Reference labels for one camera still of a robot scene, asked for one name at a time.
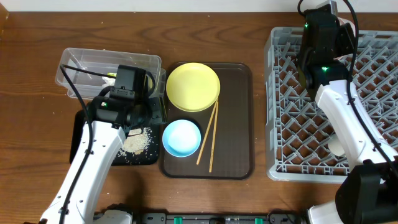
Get right wooden chopstick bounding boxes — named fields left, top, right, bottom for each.
left=209, top=101, right=219, bottom=173

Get blue bowl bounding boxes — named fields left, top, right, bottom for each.
left=162, top=119, right=201, bottom=157

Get grey plastic dishwasher rack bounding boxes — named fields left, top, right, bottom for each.
left=264, top=27, right=397, bottom=184

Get white cup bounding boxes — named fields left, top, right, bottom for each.
left=328, top=134, right=345, bottom=157

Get clear plastic bin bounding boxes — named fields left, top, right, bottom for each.
left=60, top=48, right=166, bottom=100

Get yellow plate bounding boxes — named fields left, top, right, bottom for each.
left=166, top=62, right=221, bottom=112

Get wooden chopstick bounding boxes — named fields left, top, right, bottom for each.
left=196, top=100, right=218, bottom=165
left=209, top=101, right=219, bottom=173

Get left wooden chopstick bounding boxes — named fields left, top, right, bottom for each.
left=196, top=100, right=218, bottom=165

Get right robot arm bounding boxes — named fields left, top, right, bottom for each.
left=297, top=1, right=397, bottom=223

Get white tissue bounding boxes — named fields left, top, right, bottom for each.
left=103, top=77, right=116, bottom=87

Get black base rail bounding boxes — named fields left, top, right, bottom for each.
left=93, top=203, right=312, bottom=224

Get black plastic tray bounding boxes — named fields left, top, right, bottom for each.
left=69, top=110, right=160, bottom=166

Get green orange snack wrapper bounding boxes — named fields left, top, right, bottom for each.
left=107, top=73, right=117, bottom=78

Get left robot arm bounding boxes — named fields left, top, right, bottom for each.
left=39, top=65, right=166, bottom=223

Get dark brown serving tray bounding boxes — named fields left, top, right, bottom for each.
left=159, top=63, right=254, bottom=180

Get pile of white rice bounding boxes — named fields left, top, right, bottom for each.
left=117, top=128, right=153, bottom=157

